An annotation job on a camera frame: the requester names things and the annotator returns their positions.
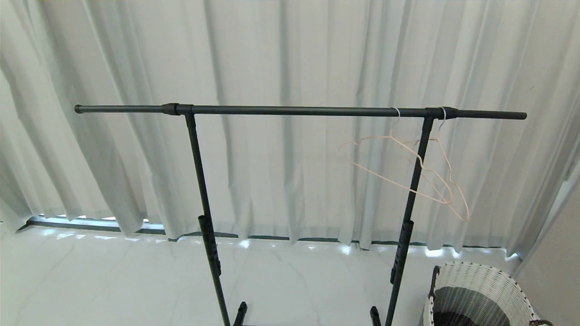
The white laundry basket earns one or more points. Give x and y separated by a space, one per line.
480 276

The white curtain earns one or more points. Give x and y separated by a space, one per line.
290 54

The black garment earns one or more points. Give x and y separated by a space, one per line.
453 320

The pink clothes hanger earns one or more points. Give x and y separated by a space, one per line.
467 216
376 173

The black clothes rack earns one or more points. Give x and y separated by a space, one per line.
290 110

